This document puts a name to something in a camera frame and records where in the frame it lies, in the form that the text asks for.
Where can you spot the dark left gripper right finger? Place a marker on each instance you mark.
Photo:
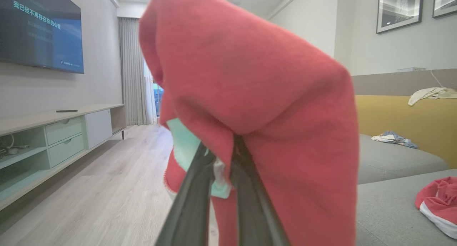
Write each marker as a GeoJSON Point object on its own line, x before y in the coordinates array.
{"type": "Point", "coordinates": [251, 206]}

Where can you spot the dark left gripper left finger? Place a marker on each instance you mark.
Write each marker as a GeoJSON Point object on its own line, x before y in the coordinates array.
{"type": "Point", "coordinates": [191, 210]}

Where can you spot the pale white mint cloth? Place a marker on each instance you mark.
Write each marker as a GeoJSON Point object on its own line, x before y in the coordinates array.
{"type": "Point", "coordinates": [184, 142]}

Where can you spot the grey fabric sofa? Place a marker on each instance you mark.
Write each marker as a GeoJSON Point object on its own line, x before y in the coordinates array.
{"type": "Point", "coordinates": [389, 160]}

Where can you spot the blue and white cloth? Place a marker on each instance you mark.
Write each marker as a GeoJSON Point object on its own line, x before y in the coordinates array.
{"type": "Point", "coordinates": [392, 137]}

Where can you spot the red and white garment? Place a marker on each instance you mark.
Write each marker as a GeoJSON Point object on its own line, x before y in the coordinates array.
{"type": "Point", "coordinates": [439, 199]}

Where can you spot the cream cloth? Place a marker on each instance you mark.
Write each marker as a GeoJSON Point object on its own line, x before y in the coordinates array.
{"type": "Point", "coordinates": [430, 93]}

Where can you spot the window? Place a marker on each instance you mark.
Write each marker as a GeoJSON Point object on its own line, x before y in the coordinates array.
{"type": "Point", "coordinates": [158, 96]}

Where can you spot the long mint wood tv cabinet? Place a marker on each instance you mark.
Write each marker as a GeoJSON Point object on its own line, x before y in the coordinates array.
{"type": "Point", "coordinates": [64, 131]}

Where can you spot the grey pleated curtain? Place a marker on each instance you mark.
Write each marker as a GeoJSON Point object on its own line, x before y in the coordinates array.
{"type": "Point", "coordinates": [134, 71]}

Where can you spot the black remote control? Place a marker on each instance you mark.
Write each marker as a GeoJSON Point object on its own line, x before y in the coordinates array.
{"type": "Point", "coordinates": [66, 111]}

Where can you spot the beige ledge panel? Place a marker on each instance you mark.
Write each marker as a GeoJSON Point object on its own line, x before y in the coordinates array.
{"type": "Point", "coordinates": [382, 83]}

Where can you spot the flat white box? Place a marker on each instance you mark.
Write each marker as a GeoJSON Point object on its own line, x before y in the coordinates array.
{"type": "Point", "coordinates": [411, 69]}

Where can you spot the large black framed picture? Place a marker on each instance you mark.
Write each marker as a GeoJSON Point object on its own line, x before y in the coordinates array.
{"type": "Point", "coordinates": [399, 8]}

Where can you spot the wall mounted flat television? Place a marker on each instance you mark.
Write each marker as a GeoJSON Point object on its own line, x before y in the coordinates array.
{"type": "Point", "coordinates": [39, 28]}

